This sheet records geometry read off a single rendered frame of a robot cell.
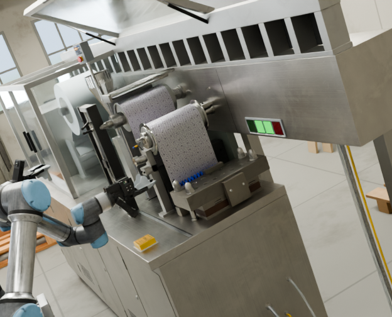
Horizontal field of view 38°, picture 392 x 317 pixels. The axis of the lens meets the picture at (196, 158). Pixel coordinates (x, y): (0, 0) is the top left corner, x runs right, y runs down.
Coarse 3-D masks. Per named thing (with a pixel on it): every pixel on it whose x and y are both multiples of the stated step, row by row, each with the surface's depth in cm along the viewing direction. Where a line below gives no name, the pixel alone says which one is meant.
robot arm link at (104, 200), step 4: (96, 196) 228; (100, 196) 228; (104, 196) 228; (100, 200) 227; (104, 200) 227; (108, 200) 228; (104, 204) 227; (108, 204) 228; (104, 208) 228; (108, 208) 229
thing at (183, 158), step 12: (204, 132) 249; (180, 144) 244; (192, 144) 246; (204, 144) 249; (168, 156) 242; (180, 156) 244; (192, 156) 247; (204, 156) 250; (168, 168) 243; (180, 168) 245; (192, 168) 248; (204, 168) 250; (180, 180) 246
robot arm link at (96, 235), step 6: (96, 222) 227; (78, 228) 232; (84, 228) 228; (90, 228) 226; (96, 228) 227; (102, 228) 229; (78, 234) 230; (84, 234) 229; (90, 234) 227; (96, 234) 227; (102, 234) 228; (78, 240) 231; (84, 240) 230; (90, 240) 228; (96, 240) 227; (102, 240) 228; (108, 240) 231; (96, 246) 228; (102, 246) 229
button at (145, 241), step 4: (144, 236) 232; (148, 236) 231; (152, 236) 230; (136, 240) 232; (140, 240) 230; (144, 240) 229; (148, 240) 227; (152, 240) 228; (136, 244) 228; (140, 244) 226; (144, 244) 226; (148, 244) 227; (152, 244) 228; (140, 248) 226
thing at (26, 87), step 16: (64, 64) 378; (80, 64) 324; (16, 80) 421; (48, 80) 317; (32, 96) 314; (32, 144) 369; (48, 144) 322; (48, 176) 380; (64, 176) 326; (64, 192) 348
